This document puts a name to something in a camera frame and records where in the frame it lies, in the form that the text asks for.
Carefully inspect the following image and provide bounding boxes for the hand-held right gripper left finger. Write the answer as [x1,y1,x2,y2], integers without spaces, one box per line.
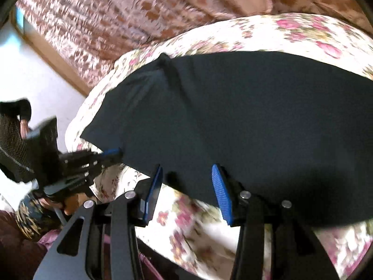
[33,164,163,280]

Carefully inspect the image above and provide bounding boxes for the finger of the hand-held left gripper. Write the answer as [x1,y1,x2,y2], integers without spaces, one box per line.
[60,148,123,168]
[57,163,106,188]

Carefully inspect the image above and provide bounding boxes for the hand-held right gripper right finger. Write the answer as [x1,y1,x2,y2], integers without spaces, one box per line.
[211,164,340,280]

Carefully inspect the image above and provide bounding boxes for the black pants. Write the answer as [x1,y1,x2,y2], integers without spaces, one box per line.
[79,51,373,228]

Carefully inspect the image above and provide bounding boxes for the person's left hand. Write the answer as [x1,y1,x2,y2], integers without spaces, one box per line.
[38,194,85,216]

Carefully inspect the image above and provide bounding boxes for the floral bed sheet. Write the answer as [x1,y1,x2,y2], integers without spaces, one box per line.
[65,13,373,280]

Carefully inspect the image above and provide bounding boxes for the person's floral clothing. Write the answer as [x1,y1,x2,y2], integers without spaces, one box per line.
[14,195,65,240]

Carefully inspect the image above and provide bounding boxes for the maroon cloth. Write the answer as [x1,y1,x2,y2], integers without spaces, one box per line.
[0,207,164,280]

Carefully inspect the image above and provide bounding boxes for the brown floral curtain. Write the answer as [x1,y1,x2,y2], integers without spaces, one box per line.
[16,0,362,78]

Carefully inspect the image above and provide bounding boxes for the wooden window frame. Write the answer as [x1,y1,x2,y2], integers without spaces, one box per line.
[12,6,91,97]

